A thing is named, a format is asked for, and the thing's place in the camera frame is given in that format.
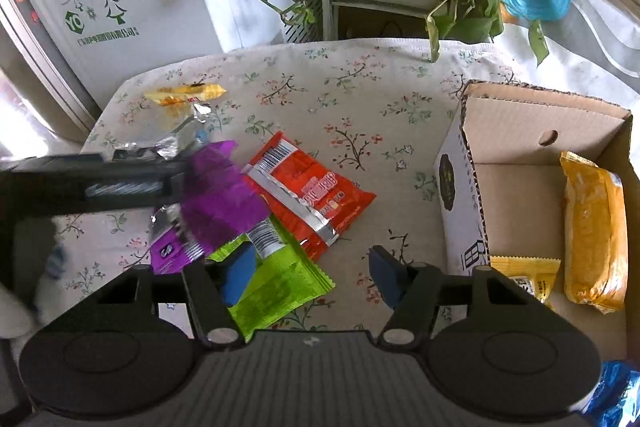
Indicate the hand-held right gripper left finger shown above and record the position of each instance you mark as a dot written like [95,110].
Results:
[240,277]

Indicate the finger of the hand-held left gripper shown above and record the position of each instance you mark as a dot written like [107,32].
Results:
[75,187]

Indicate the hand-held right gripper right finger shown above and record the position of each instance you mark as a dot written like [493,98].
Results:
[387,277]

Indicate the green snack packet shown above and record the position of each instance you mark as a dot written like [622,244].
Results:
[280,287]

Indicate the purple snack packet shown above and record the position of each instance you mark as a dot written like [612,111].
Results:
[220,202]

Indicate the red snack packet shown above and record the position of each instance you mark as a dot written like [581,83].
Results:
[315,197]

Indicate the yellow waffle packet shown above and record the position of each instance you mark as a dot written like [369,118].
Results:
[525,277]

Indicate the cardboard box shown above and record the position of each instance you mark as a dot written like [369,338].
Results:
[515,142]

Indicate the pale yellow bread packet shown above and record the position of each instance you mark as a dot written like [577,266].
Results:
[595,227]

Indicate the blue foil snack packet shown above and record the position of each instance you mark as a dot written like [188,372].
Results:
[617,397]

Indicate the silver foil snack packet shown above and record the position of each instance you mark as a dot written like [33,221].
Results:
[170,139]

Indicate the small yellow snack packet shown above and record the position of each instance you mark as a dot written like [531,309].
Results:
[180,96]

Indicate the floral tablecloth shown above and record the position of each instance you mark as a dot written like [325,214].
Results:
[350,107]

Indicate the white clothed side table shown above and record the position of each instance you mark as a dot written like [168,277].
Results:
[575,52]

